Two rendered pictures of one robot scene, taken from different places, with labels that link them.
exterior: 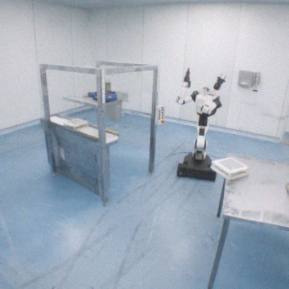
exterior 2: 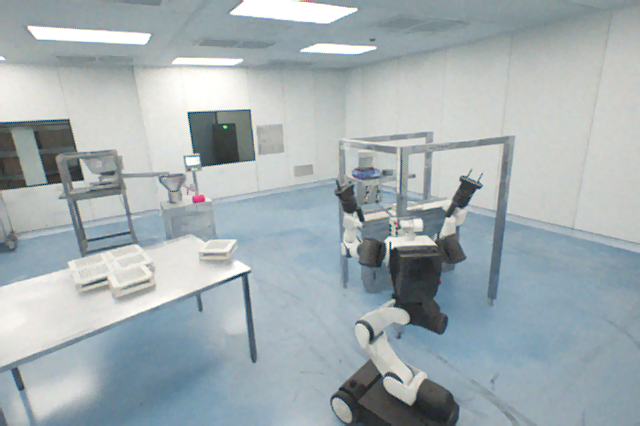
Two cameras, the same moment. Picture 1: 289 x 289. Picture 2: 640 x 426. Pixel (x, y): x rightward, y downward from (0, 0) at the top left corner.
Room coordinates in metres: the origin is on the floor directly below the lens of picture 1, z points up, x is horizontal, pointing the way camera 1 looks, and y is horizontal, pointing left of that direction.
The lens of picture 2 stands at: (3.92, -2.58, 1.91)
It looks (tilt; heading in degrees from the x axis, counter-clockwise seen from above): 16 degrees down; 121
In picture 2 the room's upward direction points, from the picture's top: 3 degrees counter-clockwise
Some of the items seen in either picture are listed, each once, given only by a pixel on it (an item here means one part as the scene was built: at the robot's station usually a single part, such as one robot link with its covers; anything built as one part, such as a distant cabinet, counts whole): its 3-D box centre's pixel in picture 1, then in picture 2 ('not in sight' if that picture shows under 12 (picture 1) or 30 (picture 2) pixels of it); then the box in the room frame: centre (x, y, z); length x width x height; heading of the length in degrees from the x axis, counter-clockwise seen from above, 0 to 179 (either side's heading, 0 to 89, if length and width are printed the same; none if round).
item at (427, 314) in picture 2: (202, 120); (419, 310); (3.56, -0.89, 0.81); 0.28 x 0.13 x 0.18; 167
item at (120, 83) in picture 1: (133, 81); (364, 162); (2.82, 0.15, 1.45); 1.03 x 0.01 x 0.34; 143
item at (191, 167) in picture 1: (198, 159); (400, 390); (3.46, -0.86, 0.19); 0.64 x 0.52 x 0.33; 167
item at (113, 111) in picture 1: (111, 109); (369, 192); (2.78, 0.40, 1.13); 0.22 x 0.11 x 0.20; 53
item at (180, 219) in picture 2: not in sight; (189, 226); (-0.05, 0.49, 0.38); 0.63 x 0.57 x 0.76; 61
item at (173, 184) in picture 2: not in sight; (178, 188); (-0.12, 0.47, 0.95); 0.49 x 0.36 x 0.37; 61
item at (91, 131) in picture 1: (75, 128); (409, 213); (3.02, 0.94, 0.79); 1.35 x 0.25 x 0.05; 53
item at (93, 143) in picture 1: (75, 131); (409, 216); (3.02, 0.94, 0.76); 1.30 x 0.29 x 0.10; 53
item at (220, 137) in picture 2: not in sight; (223, 137); (-1.61, 2.96, 1.43); 1.38 x 0.01 x 1.16; 61
